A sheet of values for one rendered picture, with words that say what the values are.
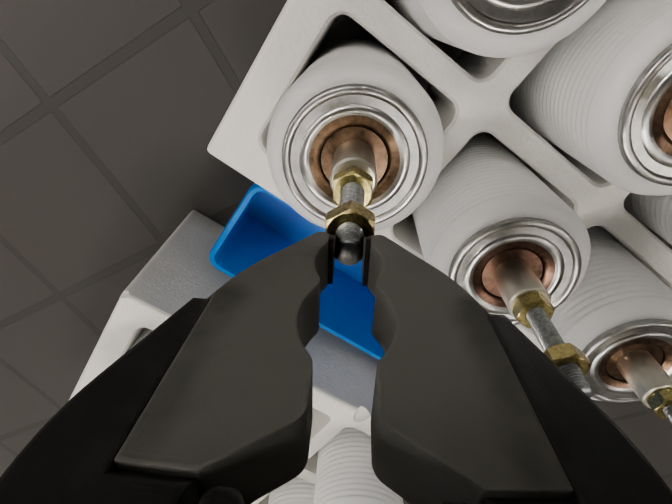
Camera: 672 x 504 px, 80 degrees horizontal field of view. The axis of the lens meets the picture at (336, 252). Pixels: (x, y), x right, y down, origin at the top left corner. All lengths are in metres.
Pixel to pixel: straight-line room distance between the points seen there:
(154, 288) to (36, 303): 0.36
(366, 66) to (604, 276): 0.22
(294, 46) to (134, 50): 0.26
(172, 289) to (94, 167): 0.22
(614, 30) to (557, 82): 0.04
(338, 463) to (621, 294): 0.31
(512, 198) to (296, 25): 0.16
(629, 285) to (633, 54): 0.15
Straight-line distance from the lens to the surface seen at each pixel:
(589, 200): 0.35
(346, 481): 0.47
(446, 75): 0.29
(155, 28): 0.50
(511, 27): 0.21
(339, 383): 0.46
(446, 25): 0.21
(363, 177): 0.17
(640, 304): 0.32
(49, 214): 0.65
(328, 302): 0.48
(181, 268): 0.45
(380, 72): 0.21
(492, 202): 0.25
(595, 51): 0.27
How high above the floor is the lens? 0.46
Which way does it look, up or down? 59 degrees down
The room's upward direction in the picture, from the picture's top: 174 degrees counter-clockwise
